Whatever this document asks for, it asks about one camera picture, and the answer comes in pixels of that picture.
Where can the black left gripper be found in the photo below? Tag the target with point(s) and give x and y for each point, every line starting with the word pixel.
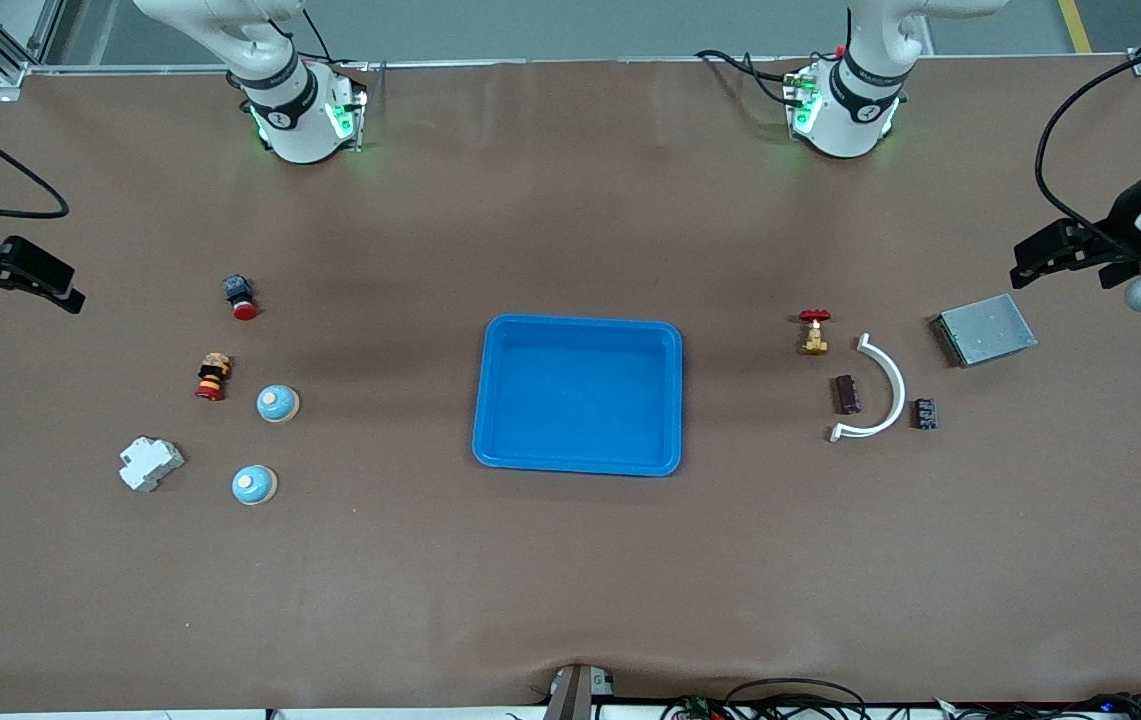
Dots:
pixel 1120 219

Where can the dark capacitor with white print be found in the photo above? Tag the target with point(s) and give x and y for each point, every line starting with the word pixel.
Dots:
pixel 925 414

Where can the dark brown cylindrical capacitor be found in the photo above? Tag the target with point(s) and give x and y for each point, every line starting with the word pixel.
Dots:
pixel 847 394

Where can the light blue desk bell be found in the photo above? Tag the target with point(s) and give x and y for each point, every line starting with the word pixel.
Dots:
pixel 277 403
pixel 254 485

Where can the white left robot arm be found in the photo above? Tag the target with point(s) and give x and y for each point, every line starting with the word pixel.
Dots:
pixel 860 110

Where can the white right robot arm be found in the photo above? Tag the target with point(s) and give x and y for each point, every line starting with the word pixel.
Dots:
pixel 300 110

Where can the grey metal box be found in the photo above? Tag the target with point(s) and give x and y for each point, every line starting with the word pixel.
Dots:
pixel 990 330

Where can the red push button blue base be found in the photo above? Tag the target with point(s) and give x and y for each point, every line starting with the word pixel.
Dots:
pixel 240 297

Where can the red emergency button orange base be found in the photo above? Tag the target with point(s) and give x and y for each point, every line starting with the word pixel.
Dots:
pixel 213 377

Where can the white circuit breaker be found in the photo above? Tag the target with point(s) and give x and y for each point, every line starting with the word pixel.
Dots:
pixel 150 465

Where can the brown table mat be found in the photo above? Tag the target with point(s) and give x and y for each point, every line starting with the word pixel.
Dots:
pixel 330 600

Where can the blue plastic tray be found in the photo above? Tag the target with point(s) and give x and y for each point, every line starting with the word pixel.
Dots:
pixel 570 400

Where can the white curved plastic bracket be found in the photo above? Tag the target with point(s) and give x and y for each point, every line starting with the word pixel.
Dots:
pixel 838 434

